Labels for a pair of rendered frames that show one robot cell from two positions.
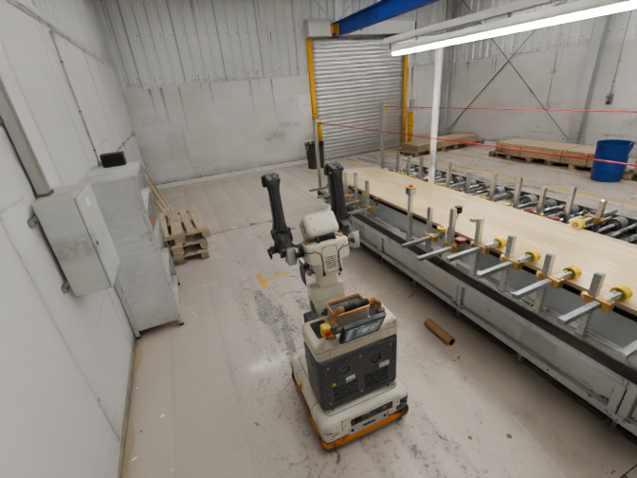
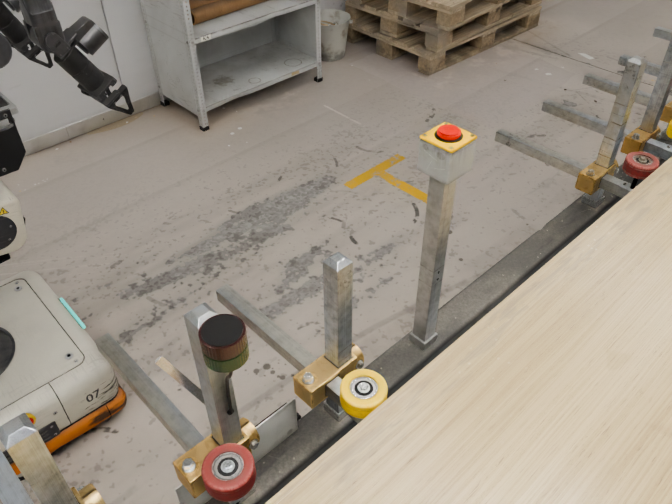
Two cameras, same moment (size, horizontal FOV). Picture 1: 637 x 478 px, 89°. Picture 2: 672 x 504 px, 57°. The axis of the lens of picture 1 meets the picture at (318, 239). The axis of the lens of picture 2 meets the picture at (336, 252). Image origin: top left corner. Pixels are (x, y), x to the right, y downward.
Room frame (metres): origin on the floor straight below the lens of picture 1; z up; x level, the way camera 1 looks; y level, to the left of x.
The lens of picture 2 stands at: (2.26, -1.65, 1.76)
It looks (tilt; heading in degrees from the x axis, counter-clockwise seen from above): 41 degrees down; 68
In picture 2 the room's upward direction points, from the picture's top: 1 degrees counter-clockwise
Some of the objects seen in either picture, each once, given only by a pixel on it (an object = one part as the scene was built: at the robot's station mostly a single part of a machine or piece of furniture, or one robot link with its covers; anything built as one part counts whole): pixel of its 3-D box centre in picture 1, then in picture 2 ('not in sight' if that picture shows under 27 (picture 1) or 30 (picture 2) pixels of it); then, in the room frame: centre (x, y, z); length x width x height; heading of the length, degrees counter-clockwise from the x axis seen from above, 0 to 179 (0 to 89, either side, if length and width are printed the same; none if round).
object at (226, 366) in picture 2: not in sight; (225, 349); (2.33, -1.10, 1.13); 0.06 x 0.06 x 0.02
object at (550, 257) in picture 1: (542, 287); not in sight; (1.61, -1.33, 0.87); 0.04 x 0.04 x 0.48; 22
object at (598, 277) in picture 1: (588, 310); not in sight; (1.38, -1.42, 0.87); 0.04 x 0.04 x 0.48; 22
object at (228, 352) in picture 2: not in sight; (223, 336); (2.33, -1.10, 1.16); 0.06 x 0.06 x 0.02
